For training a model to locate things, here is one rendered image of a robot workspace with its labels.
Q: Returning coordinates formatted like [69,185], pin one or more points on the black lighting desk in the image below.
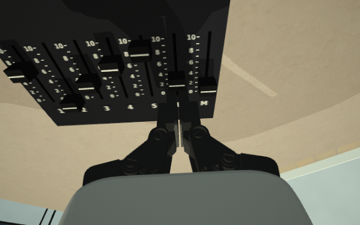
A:
[67,54]

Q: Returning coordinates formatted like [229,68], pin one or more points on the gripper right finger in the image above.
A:
[208,154]

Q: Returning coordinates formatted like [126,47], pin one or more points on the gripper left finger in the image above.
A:
[154,156]

